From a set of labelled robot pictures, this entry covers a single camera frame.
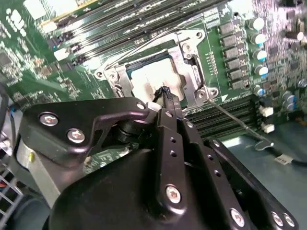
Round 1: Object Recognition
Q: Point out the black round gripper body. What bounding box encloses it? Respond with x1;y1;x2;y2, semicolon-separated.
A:
47;148;231;230

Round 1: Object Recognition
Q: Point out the metal socket cover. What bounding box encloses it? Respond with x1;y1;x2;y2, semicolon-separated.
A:
109;44;211;108

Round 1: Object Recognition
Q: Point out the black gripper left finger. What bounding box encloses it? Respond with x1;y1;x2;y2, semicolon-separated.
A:
20;86;188;212

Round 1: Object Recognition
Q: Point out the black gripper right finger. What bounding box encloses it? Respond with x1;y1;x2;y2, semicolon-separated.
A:
166;87;300;230

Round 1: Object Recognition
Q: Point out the silver CPU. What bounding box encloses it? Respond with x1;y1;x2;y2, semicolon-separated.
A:
127;58;189;104

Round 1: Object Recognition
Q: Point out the metal locking lever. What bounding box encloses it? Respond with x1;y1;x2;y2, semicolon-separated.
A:
207;99;274;151
103;23;183;71

